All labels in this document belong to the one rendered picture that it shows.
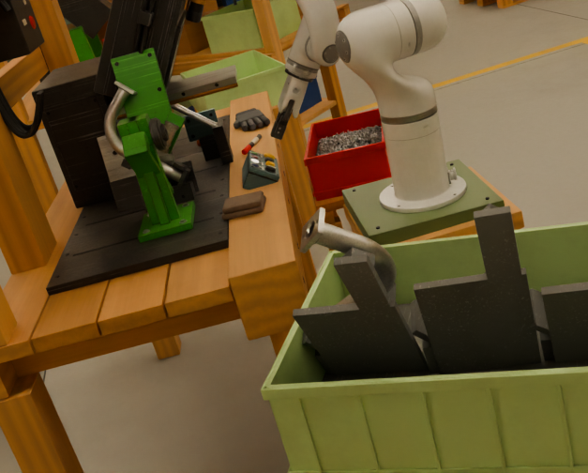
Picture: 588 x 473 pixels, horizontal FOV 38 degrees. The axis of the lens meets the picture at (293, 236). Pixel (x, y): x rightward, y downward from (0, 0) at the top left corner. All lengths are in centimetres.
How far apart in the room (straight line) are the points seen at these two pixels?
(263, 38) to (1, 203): 296
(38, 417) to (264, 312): 53
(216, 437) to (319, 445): 164
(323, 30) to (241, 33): 295
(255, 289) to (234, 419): 126
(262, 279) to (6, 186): 71
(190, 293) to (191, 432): 126
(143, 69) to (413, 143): 79
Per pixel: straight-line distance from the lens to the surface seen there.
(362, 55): 169
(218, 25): 508
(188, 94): 233
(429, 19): 174
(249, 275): 168
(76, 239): 218
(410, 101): 175
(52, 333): 178
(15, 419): 190
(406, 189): 182
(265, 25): 481
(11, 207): 210
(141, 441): 298
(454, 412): 114
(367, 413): 117
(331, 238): 110
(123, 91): 220
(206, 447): 283
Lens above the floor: 159
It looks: 23 degrees down
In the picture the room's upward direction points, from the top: 16 degrees counter-clockwise
